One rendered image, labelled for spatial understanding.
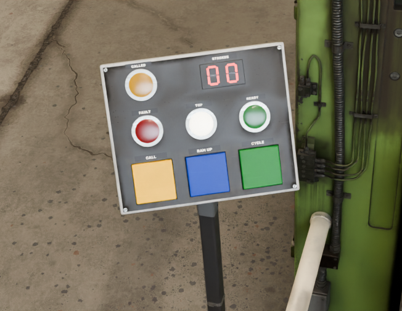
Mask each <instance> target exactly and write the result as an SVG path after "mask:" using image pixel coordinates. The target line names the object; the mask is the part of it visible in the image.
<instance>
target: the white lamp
mask: <svg viewBox="0 0 402 311"><path fill-rule="evenodd" d="M189 126H190V129H191V131H192V132H193V133H194V134H195V135H198V136H205V135H207V134H209V132H211V130H212V128H213V119H212V117H211V116H210V115H209V114H207V113H205V112H197V113H196V114H194V115H193V116H192V117H191V119H190V122H189Z"/></svg>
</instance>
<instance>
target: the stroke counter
mask: <svg viewBox="0 0 402 311"><path fill-rule="evenodd" d="M231 65H235V64H234V63H233V64H228V65H227V66H226V73H228V66H231ZM209 68H216V74H214V75H210V74H209ZM236 72H237V65H235V72H229V73H228V74H227V75H226V76H227V81H229V75H230V74H236V80H233V81H229V83H235V82H237V80H239V79H238V73H236ZM218 74H219V73H218V68H217V67H216V66H209V67H208V68H207V76H209V77H208V84H210V85H217V84H218V83H219V75H218ZM217 75H218V76H217ZM216 76H217V81H218V82H217V83H210V77H216Z"/></svg>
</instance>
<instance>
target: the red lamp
mask: <svg viewBox="0 0 402 311"><path fill-rule="evenodd" d="M159 132H160V130H159V127H158V125H157V123H156V122H155V121H153V120H150V119H144V120H141V121H140V122H139V123H138V124H137V126H136V129H135V134H136V136H137V138H138V140H140V141H141V142H143V143H152V142H154V141H155V140H156V139H157V138H158V136H159Z"/></svg>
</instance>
